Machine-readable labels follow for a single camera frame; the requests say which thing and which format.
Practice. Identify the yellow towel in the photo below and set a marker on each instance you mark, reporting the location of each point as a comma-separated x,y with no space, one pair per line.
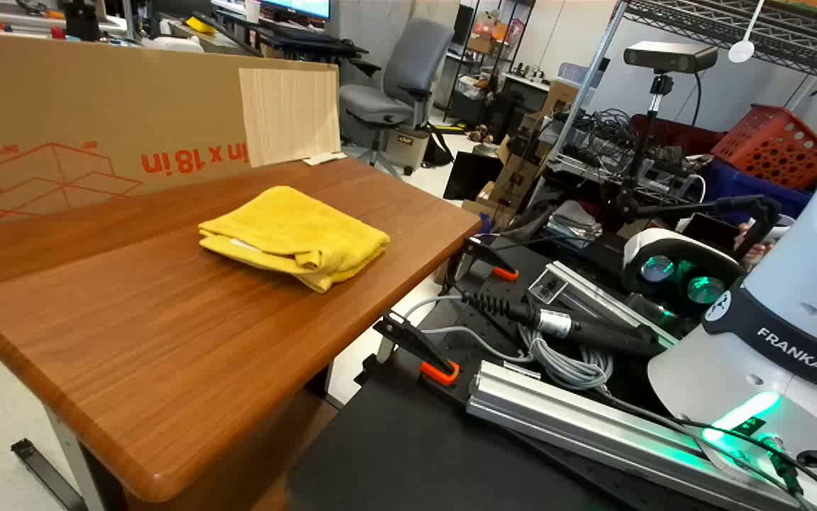
297,233

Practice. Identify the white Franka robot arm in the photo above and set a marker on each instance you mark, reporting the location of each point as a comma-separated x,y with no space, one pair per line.
795,301

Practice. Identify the black flat panel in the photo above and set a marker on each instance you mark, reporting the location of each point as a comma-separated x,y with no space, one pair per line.
473,178

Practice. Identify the silver metal box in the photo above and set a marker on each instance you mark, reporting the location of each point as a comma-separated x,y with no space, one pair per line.
589,290

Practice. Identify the grey office chair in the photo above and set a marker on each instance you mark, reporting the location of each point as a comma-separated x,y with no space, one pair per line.
411,73

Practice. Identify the black rubber mat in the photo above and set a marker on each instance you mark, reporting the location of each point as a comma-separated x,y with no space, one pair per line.
399,443

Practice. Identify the white headset with green lenses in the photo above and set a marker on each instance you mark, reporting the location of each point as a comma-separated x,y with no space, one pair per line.
679,264

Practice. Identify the computer monitor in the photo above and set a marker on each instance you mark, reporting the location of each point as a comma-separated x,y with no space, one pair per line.
297,10

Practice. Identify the dark red crate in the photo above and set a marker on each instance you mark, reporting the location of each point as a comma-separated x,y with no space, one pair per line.
674,134

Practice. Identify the blue plastic bin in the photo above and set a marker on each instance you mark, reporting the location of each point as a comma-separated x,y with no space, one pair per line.
754,188

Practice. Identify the large cardboard box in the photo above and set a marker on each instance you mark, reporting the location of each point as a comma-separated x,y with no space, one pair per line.
70,124

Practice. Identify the red plastic basket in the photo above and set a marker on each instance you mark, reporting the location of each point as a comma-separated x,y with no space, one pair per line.
774,145

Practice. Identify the white round hanging lamp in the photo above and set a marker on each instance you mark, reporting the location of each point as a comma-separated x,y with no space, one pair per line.
741,50

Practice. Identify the grey metal table leg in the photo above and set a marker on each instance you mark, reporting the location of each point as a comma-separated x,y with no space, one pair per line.
65,454

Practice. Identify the aluminium extrusion rail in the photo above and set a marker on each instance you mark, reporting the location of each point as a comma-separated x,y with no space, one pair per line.
581,420

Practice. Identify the black camera on stand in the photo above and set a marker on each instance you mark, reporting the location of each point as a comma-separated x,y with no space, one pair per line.
672,54

